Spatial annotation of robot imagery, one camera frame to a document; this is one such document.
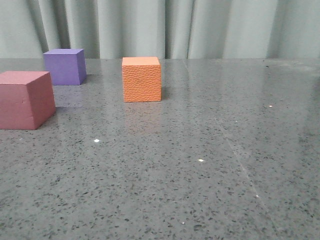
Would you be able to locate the orange foam cube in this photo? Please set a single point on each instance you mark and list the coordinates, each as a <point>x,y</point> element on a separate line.
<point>141,79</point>

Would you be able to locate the pink foam cube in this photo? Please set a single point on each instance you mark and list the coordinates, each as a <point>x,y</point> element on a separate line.
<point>26,99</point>

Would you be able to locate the purple foam cube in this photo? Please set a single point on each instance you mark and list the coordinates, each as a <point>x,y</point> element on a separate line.
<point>66,66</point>

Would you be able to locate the grey-green curtain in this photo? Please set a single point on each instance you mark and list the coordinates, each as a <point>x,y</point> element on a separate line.
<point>172,29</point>

